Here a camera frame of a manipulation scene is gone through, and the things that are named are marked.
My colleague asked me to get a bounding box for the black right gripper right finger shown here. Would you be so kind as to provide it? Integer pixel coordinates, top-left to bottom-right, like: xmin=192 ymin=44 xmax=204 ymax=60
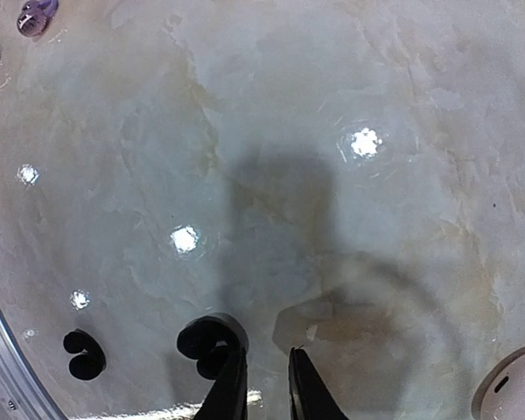
xmin=288 ymin=347 xmax=347 ymax=420

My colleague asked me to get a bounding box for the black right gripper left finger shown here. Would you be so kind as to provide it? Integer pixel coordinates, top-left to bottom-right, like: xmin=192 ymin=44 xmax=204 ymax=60
xmin=193 ymin=348 xmax=248 ymax=420

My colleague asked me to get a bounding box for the aluminium front rail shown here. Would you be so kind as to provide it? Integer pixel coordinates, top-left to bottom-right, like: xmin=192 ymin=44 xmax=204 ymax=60
xmin=0 ymin=309 xmax=66 ymax=419

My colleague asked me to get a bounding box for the black clip earbud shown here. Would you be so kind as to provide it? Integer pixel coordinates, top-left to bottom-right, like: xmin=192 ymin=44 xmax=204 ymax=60
xmin=176 ymin=312 xmax=249 ymax=381
xmin=63 ymin=329 xmax=107 ymax=381

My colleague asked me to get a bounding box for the round white pink case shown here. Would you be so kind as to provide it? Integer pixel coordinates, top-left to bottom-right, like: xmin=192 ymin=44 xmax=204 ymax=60
xmin=471 ymin=346 xmax=525 ymax=420

